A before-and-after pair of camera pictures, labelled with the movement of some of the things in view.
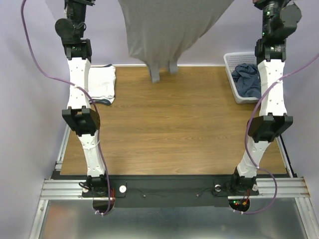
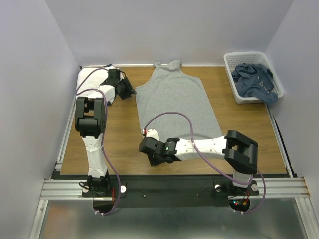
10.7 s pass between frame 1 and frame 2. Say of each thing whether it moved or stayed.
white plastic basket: stayed
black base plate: stayed
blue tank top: stayed
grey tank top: moved
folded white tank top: stayed
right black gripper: moved
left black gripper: moved
